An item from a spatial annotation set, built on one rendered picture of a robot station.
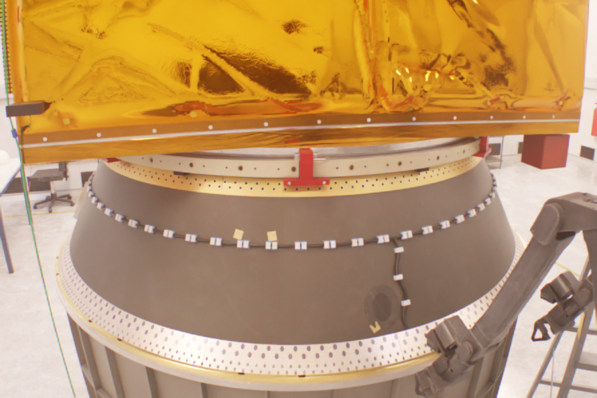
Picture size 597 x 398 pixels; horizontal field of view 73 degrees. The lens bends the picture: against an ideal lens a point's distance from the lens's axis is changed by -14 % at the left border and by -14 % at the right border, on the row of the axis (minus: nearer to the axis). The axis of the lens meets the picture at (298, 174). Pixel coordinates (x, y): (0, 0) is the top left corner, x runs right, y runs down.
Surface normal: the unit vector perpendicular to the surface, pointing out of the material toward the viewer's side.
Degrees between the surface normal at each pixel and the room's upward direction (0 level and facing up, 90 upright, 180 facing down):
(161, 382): 90
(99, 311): 43
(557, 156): 90
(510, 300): 91
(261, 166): 90
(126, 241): 62
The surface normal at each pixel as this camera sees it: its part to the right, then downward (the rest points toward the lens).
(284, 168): -0.01, 0.27
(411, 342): 0.23, -0.53
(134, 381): -0.46, 0.24
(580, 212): -0.92, 0.11
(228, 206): -0.17, -0.22
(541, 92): 0.25, 0.29
